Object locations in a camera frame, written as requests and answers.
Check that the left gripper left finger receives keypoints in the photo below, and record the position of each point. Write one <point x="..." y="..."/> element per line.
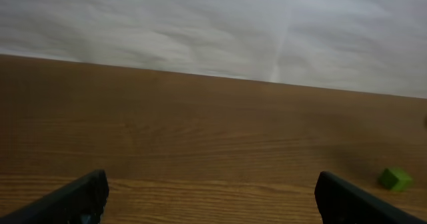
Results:
<point x="73" y="200"/>

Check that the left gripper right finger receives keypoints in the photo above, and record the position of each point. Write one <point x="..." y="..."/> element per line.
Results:
<point x="347" y="204"/>

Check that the green cube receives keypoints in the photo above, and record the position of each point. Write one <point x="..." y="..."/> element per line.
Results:
<point x="395" y="179"/>

